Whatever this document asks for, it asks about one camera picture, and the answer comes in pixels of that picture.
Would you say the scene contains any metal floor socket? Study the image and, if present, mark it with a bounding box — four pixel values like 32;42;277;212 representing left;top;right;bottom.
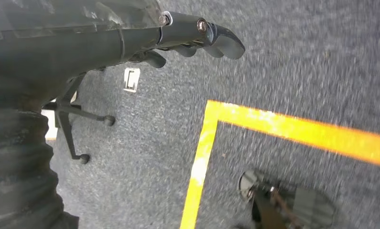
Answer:
123;67;141;94

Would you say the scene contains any stool base with casters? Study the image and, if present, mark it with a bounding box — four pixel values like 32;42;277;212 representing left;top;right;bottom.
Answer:
41;72;116;165

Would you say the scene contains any yellow floor tape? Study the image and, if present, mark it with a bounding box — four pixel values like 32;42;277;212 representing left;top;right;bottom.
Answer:
179;100;380;229

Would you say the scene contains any dark robot foot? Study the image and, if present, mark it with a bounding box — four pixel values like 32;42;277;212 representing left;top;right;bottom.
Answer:
238;170;337;229

